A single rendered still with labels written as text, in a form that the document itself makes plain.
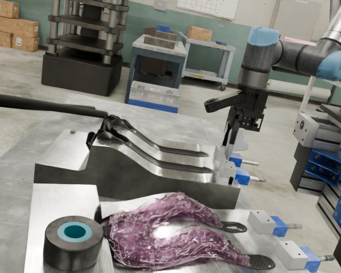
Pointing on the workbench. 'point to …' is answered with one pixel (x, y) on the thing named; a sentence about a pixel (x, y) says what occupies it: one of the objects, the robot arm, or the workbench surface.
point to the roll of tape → (72, 242)
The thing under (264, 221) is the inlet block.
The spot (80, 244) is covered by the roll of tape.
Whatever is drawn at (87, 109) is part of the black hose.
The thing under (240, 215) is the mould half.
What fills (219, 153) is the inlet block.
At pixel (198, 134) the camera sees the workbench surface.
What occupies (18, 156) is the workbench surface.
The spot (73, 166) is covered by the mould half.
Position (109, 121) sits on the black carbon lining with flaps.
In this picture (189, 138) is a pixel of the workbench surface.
